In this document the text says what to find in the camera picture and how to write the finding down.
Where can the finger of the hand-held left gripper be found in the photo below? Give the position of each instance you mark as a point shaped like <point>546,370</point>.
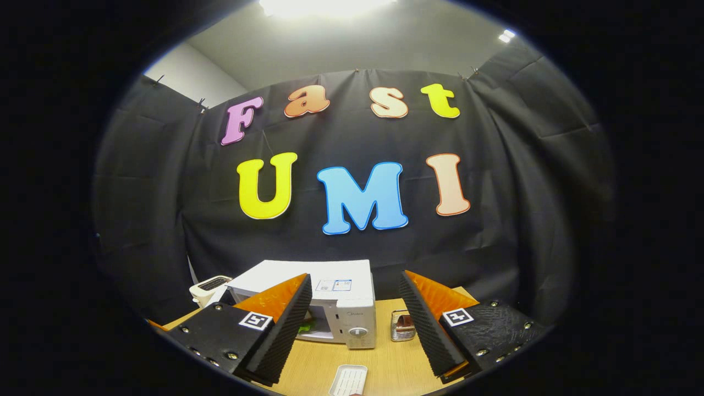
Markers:
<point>158,326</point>

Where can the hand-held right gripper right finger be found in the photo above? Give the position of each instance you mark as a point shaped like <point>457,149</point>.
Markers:
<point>426,330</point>

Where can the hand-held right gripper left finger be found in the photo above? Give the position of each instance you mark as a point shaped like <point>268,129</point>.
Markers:
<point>278,335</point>

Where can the sandwich with green lettuce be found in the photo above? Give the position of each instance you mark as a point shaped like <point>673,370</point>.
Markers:
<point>306,328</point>

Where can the white microwave oven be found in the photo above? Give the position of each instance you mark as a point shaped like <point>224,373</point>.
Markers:
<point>352,308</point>

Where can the brown wooden tool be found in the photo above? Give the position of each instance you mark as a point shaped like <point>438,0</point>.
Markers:
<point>404,322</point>

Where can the white toaster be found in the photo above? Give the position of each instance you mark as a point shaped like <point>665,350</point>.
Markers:
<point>209,286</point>

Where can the white plastic tray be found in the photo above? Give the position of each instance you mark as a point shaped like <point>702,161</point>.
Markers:
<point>349,379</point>

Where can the small ceiling light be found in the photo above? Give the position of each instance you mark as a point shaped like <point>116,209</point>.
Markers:
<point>506,36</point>

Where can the large ceiling light panel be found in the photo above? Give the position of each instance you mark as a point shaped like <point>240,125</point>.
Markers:
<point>324,6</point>

